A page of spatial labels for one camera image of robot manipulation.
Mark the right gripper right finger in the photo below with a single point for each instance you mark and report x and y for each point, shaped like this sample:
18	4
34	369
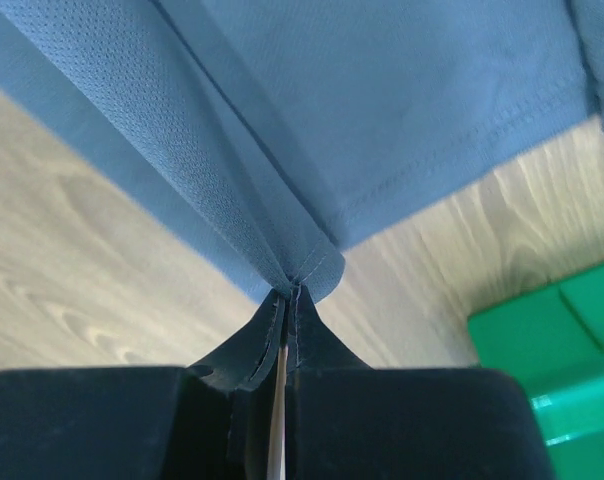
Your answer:
311	346

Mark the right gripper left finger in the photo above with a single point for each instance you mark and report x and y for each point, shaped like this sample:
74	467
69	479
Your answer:
238	405

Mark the dark grey t-shirt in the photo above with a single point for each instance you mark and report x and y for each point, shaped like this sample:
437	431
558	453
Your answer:
271	136

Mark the green plastic tray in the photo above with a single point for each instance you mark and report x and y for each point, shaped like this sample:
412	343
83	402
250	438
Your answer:
551	341

